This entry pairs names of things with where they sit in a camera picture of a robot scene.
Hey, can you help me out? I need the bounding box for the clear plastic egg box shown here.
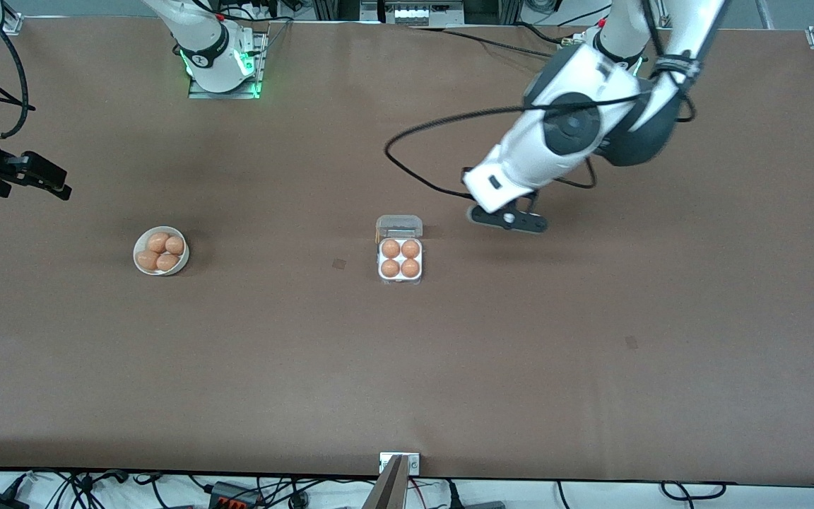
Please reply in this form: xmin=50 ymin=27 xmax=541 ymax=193
xmin=376 ymin=214 xmax=425 ymax=286

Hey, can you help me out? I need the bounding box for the short black table cable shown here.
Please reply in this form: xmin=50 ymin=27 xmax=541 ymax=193
xmin=517 ymin=23 xmax=565 ymax=45

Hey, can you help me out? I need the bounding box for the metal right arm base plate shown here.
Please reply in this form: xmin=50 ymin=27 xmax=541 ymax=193
xmin=188 ymin=30 xmax=268 ymax=100

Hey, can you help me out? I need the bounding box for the looped black floor cable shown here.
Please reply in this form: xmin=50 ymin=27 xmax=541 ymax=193
xmin=661 ymin=481 xmax=727 ymax=501

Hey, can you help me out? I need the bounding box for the white round bowl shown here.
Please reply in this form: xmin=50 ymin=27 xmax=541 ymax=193
xmin=133 ymin=226 xmax=190 ymax=276

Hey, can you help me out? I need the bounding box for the red floor cable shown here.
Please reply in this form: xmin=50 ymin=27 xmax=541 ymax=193
xmin=407 ymin=478 xmax=447 ymax=499

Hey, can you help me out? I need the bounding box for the metal clamp bracket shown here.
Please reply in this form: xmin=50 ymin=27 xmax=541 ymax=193
xmin=379 ymin=452 xmax=421 ymax=476

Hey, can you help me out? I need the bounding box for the power strip with plugs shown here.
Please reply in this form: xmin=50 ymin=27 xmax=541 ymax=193
xmin=237 ymin=0 xmax=305 ymax=21

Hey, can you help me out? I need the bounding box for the long black table cable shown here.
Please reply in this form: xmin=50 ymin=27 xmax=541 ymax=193
xmin=407 ymin=25 xmax=556 ymax=63

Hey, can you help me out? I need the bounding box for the grey electrical switch unit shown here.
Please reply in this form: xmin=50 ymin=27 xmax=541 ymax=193
xmin=381 ymin=0 xmax=466 ymax=28

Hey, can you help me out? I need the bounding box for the dark frame profile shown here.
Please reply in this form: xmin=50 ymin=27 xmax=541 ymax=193
xmin=312 ymin=0 xmax=360 ymax=22
xmin=464 ymin=0 xmax=522 ymax=26

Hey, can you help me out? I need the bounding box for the grey camera stand bar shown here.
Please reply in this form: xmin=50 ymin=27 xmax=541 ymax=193
xmin=361 ymin=455 xmax=410 ymax=509

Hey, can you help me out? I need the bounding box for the black orange connector block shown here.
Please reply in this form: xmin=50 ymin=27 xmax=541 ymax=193
xmin=208 ymin=481 xmax=261 ymax=509

